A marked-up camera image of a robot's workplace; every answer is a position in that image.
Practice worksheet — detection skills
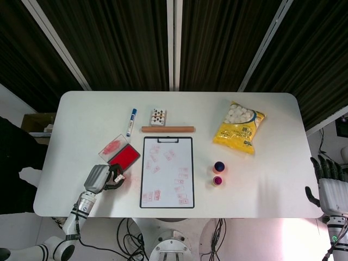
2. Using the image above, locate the black clipboard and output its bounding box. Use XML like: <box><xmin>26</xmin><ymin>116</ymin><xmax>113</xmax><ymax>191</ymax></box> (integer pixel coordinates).
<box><xmin>139</xmin><ymin>136</ymin><xmax>196</xmax><ymax>209</ymax></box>

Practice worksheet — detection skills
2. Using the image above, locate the wooden rolling pin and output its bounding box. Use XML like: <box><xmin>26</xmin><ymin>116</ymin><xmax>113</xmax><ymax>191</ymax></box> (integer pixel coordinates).
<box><xmin>141</xmin><ymin>125</ymin><xmax>196</xmax><ymax>133</ymax></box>

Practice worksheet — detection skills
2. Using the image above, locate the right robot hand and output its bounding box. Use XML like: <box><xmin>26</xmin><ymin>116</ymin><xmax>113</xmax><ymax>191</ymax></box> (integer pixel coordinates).
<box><xmin>304</xmin><ymin>155</ymin><xmax>348</xmax><ymax>217</ymax></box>

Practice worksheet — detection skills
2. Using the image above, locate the red ink pad clear lid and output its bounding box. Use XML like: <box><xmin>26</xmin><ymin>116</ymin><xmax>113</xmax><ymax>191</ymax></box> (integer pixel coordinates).
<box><xmin>98</xmin><ymin>133</ymin><xmax>141</xmax><ymax>172</ymax></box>

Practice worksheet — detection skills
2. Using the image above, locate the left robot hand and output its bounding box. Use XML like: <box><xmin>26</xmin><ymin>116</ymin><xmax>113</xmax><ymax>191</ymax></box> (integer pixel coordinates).
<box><xmin>83</xmin><ymin>164</ymin><xmax>126</xmax><ymax>194</ymax></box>

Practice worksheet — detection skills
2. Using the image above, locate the yellow marshmallow bag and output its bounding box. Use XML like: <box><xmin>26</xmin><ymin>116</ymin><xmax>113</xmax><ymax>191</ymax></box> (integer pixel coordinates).
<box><xmin>212</xmin><ymin>100</ymin><xmax>267</xmax><ymax>156</ymax></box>

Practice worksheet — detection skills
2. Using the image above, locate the white grey robot base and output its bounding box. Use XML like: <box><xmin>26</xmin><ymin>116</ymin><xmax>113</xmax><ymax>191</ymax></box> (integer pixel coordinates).
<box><xmin>133</xmin><ymin>217</ymin><xmax>218</xmax><ymax>261</ymax></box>

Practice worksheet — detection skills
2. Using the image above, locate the white frame post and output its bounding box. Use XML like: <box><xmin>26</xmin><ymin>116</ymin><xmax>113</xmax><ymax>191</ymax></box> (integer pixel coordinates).
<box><xmin>21</xmin><ymin>0</ymin><xmax>92</xmax><ymax>91</ymax></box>
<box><xmin>166</xmin><ymin>0</ymin><xmax>182</xmax><ymax>92</ymax></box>
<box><xmin>238</xmin><ymin>0</ymin><xmax>294</xmax><ymax>93</ymax></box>

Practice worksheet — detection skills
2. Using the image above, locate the person in black clothes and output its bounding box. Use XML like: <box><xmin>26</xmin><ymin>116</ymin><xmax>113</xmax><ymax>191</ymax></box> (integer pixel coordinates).
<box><xmin>0</xmin><ymin>116</ymin><xmax>50</xmax><ymax>216</ymax></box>

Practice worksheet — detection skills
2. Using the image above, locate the playing card deck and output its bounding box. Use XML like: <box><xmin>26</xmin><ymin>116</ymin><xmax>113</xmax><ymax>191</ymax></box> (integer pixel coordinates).
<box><xmin>148</xmin><ymin>108</ymin><xmax>167</xmax><ymax>127</ymax></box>

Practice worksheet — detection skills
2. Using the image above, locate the blue white marker pen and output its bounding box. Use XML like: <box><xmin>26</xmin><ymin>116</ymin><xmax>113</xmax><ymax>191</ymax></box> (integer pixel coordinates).
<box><xmin>125</xmin><ymin>108</ymin><xmax>138</xmax><ymax>138</ymax></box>

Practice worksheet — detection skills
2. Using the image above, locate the black floor cable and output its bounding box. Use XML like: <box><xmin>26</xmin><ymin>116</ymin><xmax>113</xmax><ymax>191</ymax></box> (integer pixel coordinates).
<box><xmin>115</xmin><ymin>217</ymin><xmax>150</xmax><ymax>261</ymax></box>
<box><xmin>202</xmin><ymin>217</ymin><xmax>227</xmax><ymax>261</ymax></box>

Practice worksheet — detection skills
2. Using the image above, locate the cardboard box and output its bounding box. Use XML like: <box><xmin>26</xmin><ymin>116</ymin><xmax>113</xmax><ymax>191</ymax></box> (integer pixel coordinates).
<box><xmin>21</xmin><ymin>112</ymin><xmax>57</xmax><ymax>145</ymax></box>

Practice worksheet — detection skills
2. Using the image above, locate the white paper with red stamps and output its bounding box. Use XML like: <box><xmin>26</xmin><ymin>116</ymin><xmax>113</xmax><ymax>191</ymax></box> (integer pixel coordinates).
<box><xmin>141</xmin><ymin>138</ymin><xmax>194</xmax><ymax>207</ymax></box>

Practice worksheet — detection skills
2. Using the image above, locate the dark pleated curtain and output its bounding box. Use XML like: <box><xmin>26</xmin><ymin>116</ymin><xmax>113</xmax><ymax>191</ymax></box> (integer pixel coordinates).
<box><xmin>0</xmin><ymin>0</ymin><xmax>348</xmax><ymax>131</ymax></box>

